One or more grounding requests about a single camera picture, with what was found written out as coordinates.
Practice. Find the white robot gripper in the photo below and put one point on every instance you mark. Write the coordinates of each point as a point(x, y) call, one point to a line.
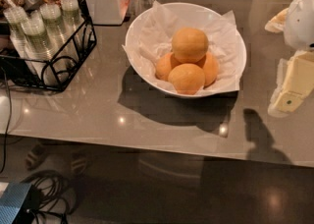
point(300, 22)

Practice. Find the white bowl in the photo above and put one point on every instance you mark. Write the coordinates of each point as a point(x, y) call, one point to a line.
point(186, 50)

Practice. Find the white paper liner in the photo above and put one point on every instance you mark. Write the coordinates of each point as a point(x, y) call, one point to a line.
point(150, 34)

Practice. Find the plastic cup stack right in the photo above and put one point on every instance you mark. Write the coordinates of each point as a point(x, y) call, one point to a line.
point(73, 19)

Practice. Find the plastic cup stack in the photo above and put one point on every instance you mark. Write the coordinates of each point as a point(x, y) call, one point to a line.
point(53, 20)
point(40, 49)
point(14, 17)
point(73, 19)

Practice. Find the plastic cup stack middle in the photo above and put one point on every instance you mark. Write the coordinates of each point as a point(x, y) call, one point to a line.
point(53, 20)

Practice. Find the plastic cup stack front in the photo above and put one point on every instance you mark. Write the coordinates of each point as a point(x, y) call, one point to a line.
point(40, 49)

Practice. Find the plastic cup stack far left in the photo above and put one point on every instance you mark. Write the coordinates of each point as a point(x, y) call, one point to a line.
point(14, 17)

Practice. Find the blue box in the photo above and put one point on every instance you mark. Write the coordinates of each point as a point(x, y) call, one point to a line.
point(13, 198)

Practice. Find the black wire rack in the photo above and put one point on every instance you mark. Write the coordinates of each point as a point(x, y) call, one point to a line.
point(19, 71)

